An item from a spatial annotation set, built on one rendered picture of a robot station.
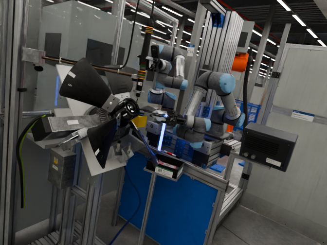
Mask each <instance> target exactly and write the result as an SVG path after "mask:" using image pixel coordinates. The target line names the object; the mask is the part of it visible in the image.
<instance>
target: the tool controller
mask: <svg viewBox="0 0 327 245"><path fill-rule="evenodd" d="M297 139H298V135H297V134H293V133H289V132H286V131H282V130H279V129H275V128H271V127H268V126H264V125H260V124H257V123H254V122H250V123H249V124H248V125H247V126H246V127H245V128H244V133H243V138H242V142H241V147H240V151H239V156H242V157H244V158H247V159H250V160H253V161H256V162H258V163H261V164H264V165H267V166H269V167H272V168H275V169H278V170H280V171H283V172H286V170H287V168H288V165H289V163H290V160H291V156H292V154H293V151H294V148H295V145H296V142H297Z"/></svg>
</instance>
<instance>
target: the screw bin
mask: <svg viewBox="0 0 327 245"><path fill-rule="evenodd" d="M155 156H156V157H157V159H158V160H161V161H162V162H165V163H168V164H171V165H175V166H177V167H179V169H174V168H171V167H168V166H165V165H162V164H158V166H157V167H154V166H153V163H152V160H151V157H150V158H149V159H147V164H146V169H148V170H151V171H154V172H157V173H160V174H162V175H165V176H168V177H171V178H174V179H177V177H178V176H179V175H180V174H181V172H182V170H183V166H184V164H185V162H183V161H180V160H177V159H174V158H171V157H167V156H164V155H161V154H158V153H156V154H155Z"/></svg>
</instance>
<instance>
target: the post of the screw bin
mask: <svg viewBox="0 0 327 245"><path fill-rule="evenodd" d="M156 178H157V175H156V174H153V173H152V176H151V181H150V185H149V190H148V195H147V200H146V205H145V211H144V216H143V221H142V226H141V231H140V236H139V241H138V245H143V242H144V237H145V231H146V226H147V221H148V217H149V212H150V207H151V202H152V197H153V193H154V188H155V183H156Z"/></svg>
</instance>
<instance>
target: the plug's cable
mask: <svg viewBox="0 0 327 245"><path fill-rule="evenodd" d="M52 116H53V114H44V115H40V116H38V117H36V118H34V119H33V120H32V121H31V122H30V123H29V124H28V125H27V126H26V128H25V129H24V130H23V132H22V133H21V135H20V137H19V139H18V141H17V145H16V156H17V161H18V167H19V175H20V197H21V208H23V207H24V208H25V177H24V166H23V161H22V156H21V147H22V143H23V140H24V138H25V136H26V135H27V133H28V132H29V130H30V129H31V128H32V127H33V126H34V124H35V122H36V121H38V120H39V119H40V118H41V117H52ZM19 150H20V152H19ZM21 162H22V163H21ZM22 168H23V170H22ZM22 173H23V175H22ZM23 180H24V183H23Z"/></svg>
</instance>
